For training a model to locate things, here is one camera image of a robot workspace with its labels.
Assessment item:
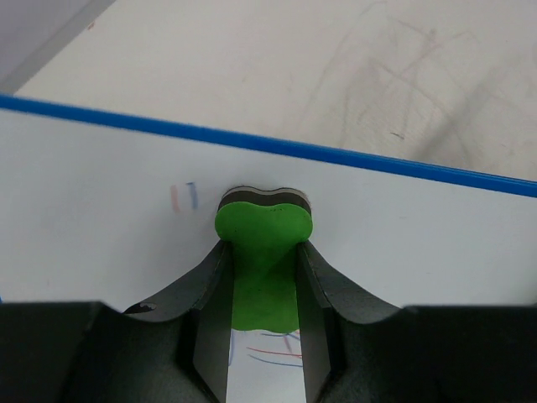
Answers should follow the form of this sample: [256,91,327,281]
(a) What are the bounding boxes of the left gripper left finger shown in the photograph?
[1,242,233,402]

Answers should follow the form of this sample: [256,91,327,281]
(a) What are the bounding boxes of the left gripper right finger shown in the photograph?
[295,243,536,402]

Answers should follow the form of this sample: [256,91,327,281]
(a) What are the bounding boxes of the blue framed whiteboard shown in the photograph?
[1,96,536,402]

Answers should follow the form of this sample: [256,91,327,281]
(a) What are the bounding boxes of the green whiteboard eraser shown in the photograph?
[215,186,313,333]

